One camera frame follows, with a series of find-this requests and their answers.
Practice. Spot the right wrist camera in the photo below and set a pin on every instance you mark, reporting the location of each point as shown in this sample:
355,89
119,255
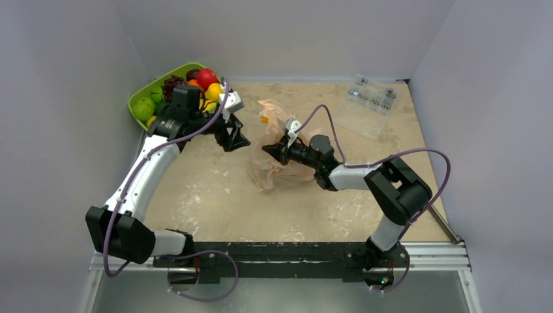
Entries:
291,130

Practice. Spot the front aluminium rail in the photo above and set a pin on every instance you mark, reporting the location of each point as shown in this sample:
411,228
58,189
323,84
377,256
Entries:
320,257

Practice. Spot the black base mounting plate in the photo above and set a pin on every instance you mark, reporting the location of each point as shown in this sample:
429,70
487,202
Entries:
179,260

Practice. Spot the dark purple grape bunch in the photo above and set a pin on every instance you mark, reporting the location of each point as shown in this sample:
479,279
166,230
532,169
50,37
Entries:
169,85

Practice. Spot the red apple in basket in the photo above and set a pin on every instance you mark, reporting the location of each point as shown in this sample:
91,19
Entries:
205,77

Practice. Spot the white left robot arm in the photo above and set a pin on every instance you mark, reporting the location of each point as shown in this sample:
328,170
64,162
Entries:
116,228

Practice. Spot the yellow lemon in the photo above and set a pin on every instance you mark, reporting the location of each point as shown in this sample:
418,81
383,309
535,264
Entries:
214,91

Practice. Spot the orange tangerine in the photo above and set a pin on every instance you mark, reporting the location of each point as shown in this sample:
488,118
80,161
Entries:
194,82

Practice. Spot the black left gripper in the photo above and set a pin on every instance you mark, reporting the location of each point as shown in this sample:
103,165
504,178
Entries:
230,141

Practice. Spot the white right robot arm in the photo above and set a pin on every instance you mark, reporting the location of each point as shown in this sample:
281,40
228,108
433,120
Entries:
397,189

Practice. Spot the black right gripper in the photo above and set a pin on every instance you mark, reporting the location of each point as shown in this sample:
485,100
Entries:
287,151

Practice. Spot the small green lime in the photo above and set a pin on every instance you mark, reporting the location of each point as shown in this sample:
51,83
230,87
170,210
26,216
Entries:
157,94

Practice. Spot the green bumpy custard apple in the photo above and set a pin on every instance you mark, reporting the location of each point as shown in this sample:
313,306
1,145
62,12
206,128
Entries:
143,109

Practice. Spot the translucent orange plastic bag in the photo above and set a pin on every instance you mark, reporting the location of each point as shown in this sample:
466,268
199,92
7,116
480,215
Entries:
267,173

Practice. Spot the clear plastic screw box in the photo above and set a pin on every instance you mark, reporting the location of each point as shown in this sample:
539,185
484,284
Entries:
367,106

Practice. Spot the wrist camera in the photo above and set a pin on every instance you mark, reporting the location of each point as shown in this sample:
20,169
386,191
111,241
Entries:
231,102
291,130

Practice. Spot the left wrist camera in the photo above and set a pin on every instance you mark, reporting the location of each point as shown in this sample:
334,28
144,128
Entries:
231,102

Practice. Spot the green plastic fruit basket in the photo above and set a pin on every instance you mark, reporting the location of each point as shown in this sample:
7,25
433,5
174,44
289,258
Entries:
185,71

